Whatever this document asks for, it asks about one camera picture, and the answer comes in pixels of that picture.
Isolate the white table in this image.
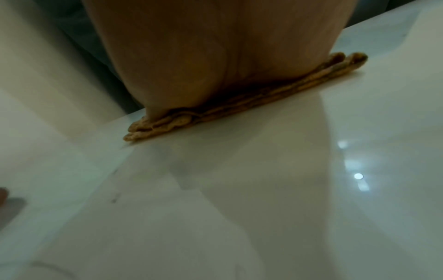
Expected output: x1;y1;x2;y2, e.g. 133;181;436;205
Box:
0;0;443;280

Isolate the brown checkered cloth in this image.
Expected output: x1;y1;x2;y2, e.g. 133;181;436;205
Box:
122;51;368;142

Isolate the person's right hand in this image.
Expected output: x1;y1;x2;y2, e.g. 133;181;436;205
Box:
81;0;358;129

